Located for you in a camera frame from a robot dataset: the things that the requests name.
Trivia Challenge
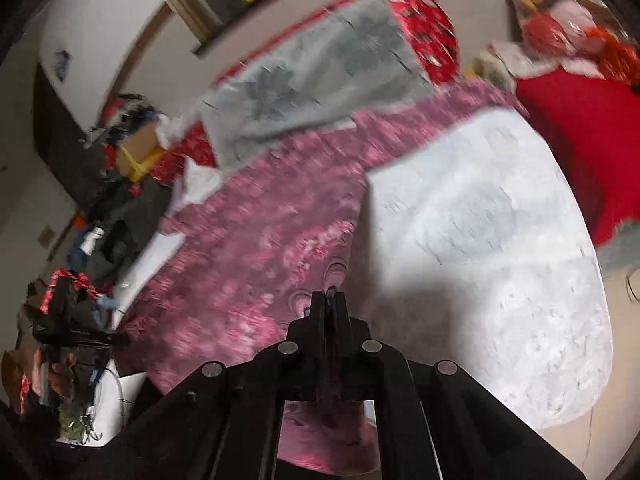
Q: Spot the pile of dark clothes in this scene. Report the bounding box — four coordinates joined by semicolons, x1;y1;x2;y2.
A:
81;93;158;150

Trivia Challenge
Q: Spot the purple pink floral shirt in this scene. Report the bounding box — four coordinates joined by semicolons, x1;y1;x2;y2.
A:
112;79;526;476

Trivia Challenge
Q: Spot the cardboard box with yellow strap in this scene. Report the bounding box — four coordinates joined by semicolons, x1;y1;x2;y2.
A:
116;122;165;183

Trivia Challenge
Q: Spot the clear plastic packet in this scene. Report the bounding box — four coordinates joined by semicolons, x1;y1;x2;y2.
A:
167;157;224;214

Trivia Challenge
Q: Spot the white quilted bed cover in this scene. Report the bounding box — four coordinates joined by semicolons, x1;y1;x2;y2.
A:
109;106;615;430

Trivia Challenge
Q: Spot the plain red cloth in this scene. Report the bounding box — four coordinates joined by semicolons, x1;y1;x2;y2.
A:
515;70;639;246

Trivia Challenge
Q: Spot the doll in plastic wrap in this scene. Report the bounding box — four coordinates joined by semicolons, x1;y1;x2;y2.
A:
490;0;639;86

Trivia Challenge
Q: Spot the dark green quilted jacket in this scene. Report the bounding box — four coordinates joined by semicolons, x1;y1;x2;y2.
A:
67;178;172;288

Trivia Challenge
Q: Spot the grey flower embroidered pillow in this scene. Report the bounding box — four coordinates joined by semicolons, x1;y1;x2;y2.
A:
200;0;434;170

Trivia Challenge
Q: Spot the red patterned blanket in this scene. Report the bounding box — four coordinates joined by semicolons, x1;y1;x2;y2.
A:
150;0;459;185

